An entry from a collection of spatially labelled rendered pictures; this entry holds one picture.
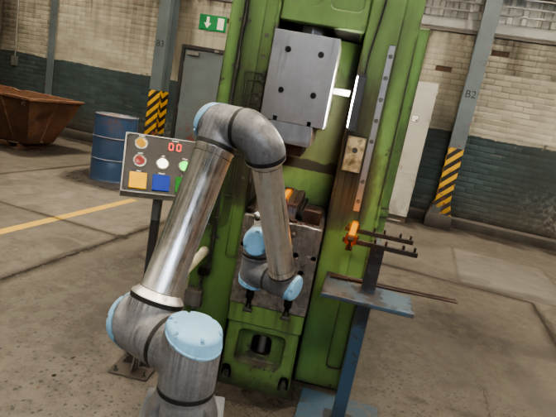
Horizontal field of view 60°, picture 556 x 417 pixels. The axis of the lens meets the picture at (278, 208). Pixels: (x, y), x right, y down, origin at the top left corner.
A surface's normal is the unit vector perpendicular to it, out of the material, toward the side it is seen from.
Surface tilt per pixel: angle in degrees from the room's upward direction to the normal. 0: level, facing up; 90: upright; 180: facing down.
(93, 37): 90
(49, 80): 90
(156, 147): 60
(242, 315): 90
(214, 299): 90
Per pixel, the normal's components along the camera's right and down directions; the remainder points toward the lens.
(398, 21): -0.14, 0.19
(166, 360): -0.57, 0.04
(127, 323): -0.47, -0.23
